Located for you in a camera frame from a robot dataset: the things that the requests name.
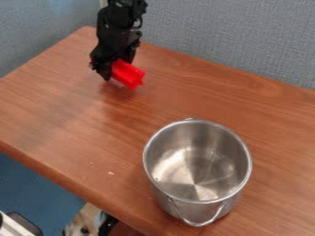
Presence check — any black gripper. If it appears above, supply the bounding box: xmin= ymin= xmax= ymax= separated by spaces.
xmin=89 ymin=0 xmax=148 ymax=81

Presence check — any metal pot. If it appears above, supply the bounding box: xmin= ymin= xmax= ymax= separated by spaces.
xmin=143 ymin=118 xmax=252 ymax=227

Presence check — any red plastic block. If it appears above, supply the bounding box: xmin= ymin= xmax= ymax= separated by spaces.
xmin=112 ymin=59 xmax=145 ymax=89

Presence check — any grey device under table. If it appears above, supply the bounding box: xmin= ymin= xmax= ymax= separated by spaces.
xmin=0 ymin=211 xmax=43 ymax=236

